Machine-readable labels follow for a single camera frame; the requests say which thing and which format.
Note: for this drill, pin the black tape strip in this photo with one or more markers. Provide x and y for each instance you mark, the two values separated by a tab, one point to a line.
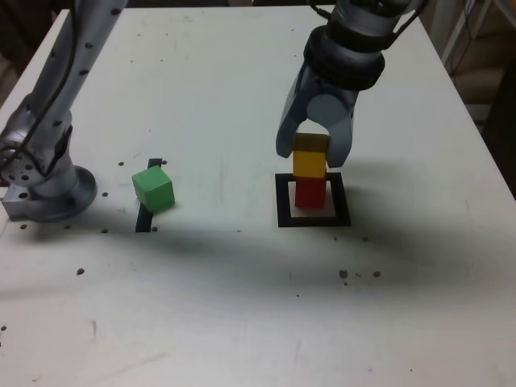
143	221

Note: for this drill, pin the red cube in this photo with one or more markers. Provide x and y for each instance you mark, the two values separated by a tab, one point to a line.
309	194

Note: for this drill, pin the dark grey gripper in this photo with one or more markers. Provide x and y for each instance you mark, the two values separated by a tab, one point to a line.
334	90

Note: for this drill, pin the green cube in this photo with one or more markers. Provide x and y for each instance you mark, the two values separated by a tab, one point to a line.
155	191

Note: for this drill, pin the white metal rack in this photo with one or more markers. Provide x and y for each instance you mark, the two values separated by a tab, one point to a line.
437	20

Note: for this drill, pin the black tape square outline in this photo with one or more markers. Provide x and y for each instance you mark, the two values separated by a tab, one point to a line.
342	201

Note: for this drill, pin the yellow cube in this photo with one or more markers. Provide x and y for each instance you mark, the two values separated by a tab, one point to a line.
309	163

